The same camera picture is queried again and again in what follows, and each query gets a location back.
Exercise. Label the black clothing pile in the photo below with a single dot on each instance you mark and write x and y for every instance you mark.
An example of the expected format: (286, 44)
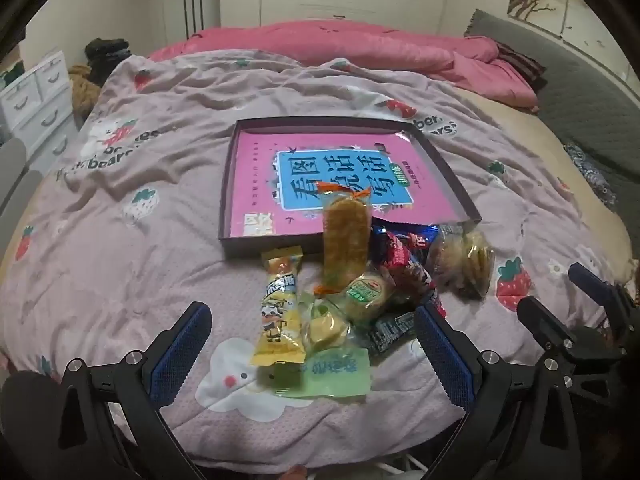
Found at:
(105, 57)

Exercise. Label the beige bed sheet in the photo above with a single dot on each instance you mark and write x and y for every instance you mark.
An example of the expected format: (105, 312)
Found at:
(525, 130)

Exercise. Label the dark striped pillow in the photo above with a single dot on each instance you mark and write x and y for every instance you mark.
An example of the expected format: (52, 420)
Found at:
(522, 62)

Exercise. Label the blue cookie packet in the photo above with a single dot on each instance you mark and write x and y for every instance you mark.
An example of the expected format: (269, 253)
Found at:
(425, 234)

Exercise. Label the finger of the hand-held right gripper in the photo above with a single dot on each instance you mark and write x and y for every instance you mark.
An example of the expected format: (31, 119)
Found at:
(542, 330)
(595, 285)

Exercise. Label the black and green seed packet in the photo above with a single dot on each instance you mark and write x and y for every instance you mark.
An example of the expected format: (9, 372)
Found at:
(392, 332)

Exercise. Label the black coat stand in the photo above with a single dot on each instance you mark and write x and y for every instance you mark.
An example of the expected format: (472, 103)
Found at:
(192, 5)

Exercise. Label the yellow cartoon snack stick packet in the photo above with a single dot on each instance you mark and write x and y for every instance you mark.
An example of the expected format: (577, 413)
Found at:
(277, 310)

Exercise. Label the strawberry printed pink blanket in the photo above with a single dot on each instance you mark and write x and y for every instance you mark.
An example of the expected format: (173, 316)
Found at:
(150, 260)

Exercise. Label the orange rice cracker packet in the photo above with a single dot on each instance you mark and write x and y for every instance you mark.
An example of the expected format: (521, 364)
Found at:
(342, 240)

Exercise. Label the shallow dark cardboard box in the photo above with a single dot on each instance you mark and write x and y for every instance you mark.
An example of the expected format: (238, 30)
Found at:
(227, 200)

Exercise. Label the white drawer cabinet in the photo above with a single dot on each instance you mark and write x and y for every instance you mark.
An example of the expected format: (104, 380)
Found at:
(40, 105)

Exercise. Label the light green pastry packet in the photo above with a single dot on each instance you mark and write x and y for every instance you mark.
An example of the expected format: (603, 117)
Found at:
(325, 370)

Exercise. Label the pink quilt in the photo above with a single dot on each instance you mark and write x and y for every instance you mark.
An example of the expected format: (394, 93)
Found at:
(350, 47)

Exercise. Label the brown knitted cloth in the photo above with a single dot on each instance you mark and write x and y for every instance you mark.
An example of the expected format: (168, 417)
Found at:
(82, 90)

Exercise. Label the pink and blue book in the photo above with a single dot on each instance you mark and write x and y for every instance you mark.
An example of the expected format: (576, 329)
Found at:
(260, 175)

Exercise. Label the round cake packet green label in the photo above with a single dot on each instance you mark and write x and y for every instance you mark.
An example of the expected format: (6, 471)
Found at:
(365, 295)

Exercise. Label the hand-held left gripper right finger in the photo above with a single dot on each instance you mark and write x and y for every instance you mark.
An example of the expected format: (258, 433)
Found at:
(445, 355)

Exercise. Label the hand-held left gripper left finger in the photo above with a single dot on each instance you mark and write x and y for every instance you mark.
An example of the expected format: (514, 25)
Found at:
(180, 355)

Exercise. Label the grey quilted blanket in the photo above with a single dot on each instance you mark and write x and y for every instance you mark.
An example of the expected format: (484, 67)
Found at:
(575, 95)

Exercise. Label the red snack packet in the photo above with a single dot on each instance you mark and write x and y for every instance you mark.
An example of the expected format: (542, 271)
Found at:
(400, 262)

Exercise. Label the blue patterned cloth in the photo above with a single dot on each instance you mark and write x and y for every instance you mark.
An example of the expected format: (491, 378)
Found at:
(592, 175)

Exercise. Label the clear biscuit packet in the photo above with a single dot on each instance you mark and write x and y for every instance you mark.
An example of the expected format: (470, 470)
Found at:
(462, 262)

